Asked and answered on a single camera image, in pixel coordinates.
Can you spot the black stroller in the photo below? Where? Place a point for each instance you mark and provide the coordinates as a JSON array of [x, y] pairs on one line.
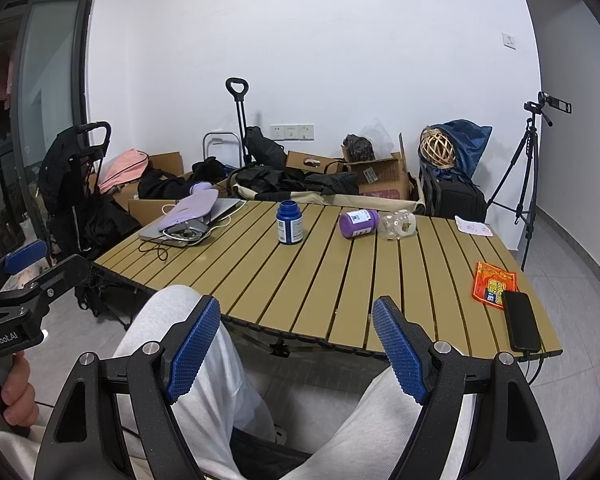
[[70, 195]]

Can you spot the person's right leg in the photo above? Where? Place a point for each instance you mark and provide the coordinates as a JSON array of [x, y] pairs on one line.
[[380, 430]]

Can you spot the pink bag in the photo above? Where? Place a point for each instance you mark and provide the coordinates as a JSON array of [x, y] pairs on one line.
[[122, 170]]

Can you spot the black tripod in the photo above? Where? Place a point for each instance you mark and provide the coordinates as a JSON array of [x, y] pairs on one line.
[[527, 160]]

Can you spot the black bag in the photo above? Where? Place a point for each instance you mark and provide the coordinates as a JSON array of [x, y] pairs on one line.
[[262, 147]]

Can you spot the glass door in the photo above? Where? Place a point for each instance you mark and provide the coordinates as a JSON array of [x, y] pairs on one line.
[[50, 85]]

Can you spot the black smartphone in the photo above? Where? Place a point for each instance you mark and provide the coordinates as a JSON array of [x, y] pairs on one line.
[[522, 321]]

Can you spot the person's left hand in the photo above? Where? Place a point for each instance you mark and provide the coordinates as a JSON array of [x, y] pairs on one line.
[[19, 400]]

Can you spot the dark crumpled bag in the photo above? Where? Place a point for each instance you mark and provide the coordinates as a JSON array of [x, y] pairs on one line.
[[358, 147]]

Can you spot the woven rattan ball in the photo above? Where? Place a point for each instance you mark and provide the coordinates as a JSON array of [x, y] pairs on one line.
[[436, 147]]

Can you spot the blue bag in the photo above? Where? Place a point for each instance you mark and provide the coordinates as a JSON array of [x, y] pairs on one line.
[[472, 145]]

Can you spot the white paper packet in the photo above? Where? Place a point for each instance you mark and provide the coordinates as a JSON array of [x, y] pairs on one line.
[[472, 226]]

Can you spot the open cardboard box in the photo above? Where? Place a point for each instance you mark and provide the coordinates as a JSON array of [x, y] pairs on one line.
[[380, 177]]

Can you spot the orange snack packet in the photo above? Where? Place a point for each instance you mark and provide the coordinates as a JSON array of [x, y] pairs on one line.
[[492, 282]]

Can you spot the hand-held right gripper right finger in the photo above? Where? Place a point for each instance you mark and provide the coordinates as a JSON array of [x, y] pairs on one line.
[[400, 350]]

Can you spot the purple bottle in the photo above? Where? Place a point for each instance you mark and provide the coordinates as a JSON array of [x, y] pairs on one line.
[[359, 223]]

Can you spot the grey charger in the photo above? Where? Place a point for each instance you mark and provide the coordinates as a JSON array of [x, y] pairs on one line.
[[187, 232]]

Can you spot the black backpack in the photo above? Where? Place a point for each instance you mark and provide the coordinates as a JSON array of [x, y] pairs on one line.
[[457, 200]]

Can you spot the black cloth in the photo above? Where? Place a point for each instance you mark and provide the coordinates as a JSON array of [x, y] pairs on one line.
[[162, 185]]

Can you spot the person's left leg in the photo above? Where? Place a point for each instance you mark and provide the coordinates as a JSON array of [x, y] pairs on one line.
[[185, 310]]

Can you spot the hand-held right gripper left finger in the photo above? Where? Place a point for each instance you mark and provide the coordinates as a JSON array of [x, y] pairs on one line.
[[195, 350]]

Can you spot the silver laptop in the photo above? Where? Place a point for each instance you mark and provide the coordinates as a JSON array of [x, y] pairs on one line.
[[225, 206]]

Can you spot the blue bottle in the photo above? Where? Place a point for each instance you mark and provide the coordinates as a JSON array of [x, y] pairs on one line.
[[289, 225]]

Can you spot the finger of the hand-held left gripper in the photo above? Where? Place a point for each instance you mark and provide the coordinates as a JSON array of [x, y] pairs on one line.
[[26, 257], [62, 277]]

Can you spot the lavender pouch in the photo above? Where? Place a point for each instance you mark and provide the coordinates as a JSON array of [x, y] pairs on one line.
[[190, 207]]

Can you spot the person's leg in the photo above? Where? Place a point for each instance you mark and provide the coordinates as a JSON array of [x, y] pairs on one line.
[[185, 310], [380, 430]]

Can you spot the pile of black clothes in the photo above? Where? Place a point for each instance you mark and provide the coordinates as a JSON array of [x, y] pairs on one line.
[[290, 180]]

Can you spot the black camera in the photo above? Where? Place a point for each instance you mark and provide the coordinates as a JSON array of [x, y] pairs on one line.
[[536, 107]]

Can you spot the white wall socket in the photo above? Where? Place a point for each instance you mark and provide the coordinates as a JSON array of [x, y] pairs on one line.
[[307, 132], [277, 132]]

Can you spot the white light switch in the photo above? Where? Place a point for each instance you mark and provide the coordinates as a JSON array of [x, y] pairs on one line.
[[509, 40]]

